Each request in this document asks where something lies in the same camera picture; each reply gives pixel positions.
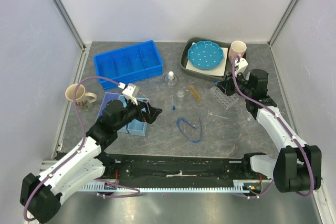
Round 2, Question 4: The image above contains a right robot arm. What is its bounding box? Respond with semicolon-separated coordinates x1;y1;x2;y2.
215;69;322;196

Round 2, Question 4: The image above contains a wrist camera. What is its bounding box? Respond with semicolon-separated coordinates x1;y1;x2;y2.
233;57;248;77
119;83;140;105

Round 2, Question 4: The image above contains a pink mug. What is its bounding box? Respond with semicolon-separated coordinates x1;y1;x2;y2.
228;40;247;61

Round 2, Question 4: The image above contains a blue dotted plate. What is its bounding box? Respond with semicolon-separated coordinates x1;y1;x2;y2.
187;40;224;70

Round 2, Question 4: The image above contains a blue divided plastic bin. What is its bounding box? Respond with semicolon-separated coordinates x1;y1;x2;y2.
93;40;163;84

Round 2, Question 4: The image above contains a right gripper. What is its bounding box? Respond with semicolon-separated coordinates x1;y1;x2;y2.
215;69;253;98

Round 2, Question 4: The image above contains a grey oval tray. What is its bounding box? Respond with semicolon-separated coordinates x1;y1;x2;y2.
180;37;246;81

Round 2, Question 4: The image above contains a light blue middle box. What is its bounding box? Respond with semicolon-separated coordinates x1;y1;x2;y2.
118;94;129;134

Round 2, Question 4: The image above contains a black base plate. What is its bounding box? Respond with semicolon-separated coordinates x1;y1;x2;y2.
96;152;268;188

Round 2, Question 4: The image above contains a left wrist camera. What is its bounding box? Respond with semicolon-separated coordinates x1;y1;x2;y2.
119;83;140;105

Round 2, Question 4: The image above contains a clear safety goggles blue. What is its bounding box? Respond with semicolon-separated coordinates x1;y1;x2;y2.
176;117;203;144

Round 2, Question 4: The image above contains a purple small box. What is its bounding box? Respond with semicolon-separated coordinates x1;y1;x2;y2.
97;92;119;119

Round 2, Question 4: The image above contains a light blue box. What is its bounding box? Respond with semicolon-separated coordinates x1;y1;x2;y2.
127;120;148;136
118;94;129;134

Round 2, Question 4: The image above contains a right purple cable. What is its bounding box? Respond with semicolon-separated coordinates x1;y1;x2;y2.
232;55;315;201

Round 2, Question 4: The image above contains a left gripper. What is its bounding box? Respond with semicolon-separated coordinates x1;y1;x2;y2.
114;96;162;131

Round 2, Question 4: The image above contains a light blue right box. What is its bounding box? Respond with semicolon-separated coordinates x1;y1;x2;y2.
127;120;148;136

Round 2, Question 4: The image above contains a light blue cable duct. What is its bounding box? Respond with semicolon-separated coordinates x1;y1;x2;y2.
78;181;261;193

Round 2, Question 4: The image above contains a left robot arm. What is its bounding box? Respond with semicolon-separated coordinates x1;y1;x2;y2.
19;100;162;223

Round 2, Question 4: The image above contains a clear test tube rack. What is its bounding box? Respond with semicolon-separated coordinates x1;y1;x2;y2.
210;83;239;110

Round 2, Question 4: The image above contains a dropper bottle white cap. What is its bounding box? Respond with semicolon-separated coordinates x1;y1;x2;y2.
164;71;178;87

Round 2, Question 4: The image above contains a white square plate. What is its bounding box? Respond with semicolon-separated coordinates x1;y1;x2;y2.
185;47;228;77

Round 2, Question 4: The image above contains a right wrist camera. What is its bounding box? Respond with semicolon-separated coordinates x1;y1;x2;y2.
233;57;248;77

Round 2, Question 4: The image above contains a small glass beaker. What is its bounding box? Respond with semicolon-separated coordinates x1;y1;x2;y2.
176;90;185;101

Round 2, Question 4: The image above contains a beige floral mug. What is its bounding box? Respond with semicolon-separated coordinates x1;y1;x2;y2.
65;83;97;110

